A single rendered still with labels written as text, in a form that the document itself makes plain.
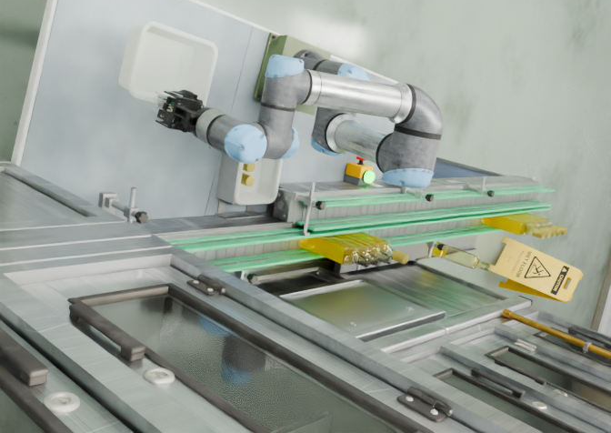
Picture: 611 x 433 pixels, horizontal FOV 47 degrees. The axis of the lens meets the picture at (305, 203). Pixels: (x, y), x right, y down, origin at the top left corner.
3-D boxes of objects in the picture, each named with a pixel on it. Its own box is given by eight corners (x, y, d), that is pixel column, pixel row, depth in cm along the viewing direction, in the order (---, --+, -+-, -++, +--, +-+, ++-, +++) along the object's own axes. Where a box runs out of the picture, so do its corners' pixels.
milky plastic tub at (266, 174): (215, 197, 216) (235, 206, 210) (226, 125, 211) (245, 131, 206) (257, 196, 229) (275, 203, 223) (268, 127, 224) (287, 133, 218)
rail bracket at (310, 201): (285, 228, 223) (314, 240, 215) (294, 176, 219) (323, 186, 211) (291, 227, 225) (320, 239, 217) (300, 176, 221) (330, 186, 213)
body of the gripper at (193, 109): (162, 88, 155) (195, 104, 147) (193, 95, 161) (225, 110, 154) (153, 121, 156) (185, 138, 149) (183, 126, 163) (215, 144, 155)
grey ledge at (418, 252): (319, 265, 257) (343, 275, 250) (324, 241, 255) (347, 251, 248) (455, 243, 327) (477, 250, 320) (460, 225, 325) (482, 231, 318)
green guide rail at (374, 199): (299, 202, 224) (317, 208, 219) (299, 198, 224) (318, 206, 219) (539, 186, 353) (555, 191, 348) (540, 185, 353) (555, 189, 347)
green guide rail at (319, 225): (295, 224, 226) (314, 231, 221) (295, 221, 226) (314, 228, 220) (535, 201, 354) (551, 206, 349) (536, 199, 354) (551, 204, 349)
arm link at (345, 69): (344, 62, 215) (377, 68, 206) (335, 105, 218) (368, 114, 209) (316, 56, 206) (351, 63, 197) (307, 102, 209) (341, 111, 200)
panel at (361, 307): (139, 327, 178) (226, 386, 157) (141, 317, 178) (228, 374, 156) (361, 283, 245) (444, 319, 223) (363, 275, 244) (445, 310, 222)
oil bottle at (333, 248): (298, 246, 231) (348, 267, 217) (301, 229, 229) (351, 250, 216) (310, 245, 235) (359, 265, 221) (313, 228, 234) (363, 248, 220)
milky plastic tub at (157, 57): (123, 15, 160) (145, 17, 155) (198, 41, 177) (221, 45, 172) (105, 90, 162) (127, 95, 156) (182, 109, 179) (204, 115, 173)
